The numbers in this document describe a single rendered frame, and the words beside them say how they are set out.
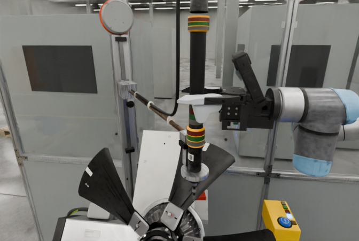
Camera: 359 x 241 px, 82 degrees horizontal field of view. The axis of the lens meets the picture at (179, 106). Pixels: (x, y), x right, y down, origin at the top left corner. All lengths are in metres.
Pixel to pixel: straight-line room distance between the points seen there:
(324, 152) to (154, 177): 0.66
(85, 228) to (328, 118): 0.83
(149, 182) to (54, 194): 1.08
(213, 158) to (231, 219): 0.99
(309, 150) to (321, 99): 0.11
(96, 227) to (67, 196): 0.98
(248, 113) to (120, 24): 0.81
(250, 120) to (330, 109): 0.15
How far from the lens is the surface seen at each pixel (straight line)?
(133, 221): 0.76
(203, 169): 0.55
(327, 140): 0.52
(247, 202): 1.57
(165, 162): 0.96
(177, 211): 0.71
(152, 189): 0.96
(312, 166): 0.54
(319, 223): 1.80
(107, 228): 0.90
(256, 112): 0.48
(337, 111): 0.51
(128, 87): 1.00
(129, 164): 1.31
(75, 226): 0.95
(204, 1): 0.44
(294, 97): 0.47
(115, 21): 1.09
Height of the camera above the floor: 1.77
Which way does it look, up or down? 17 degrees down
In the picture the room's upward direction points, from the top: straight up
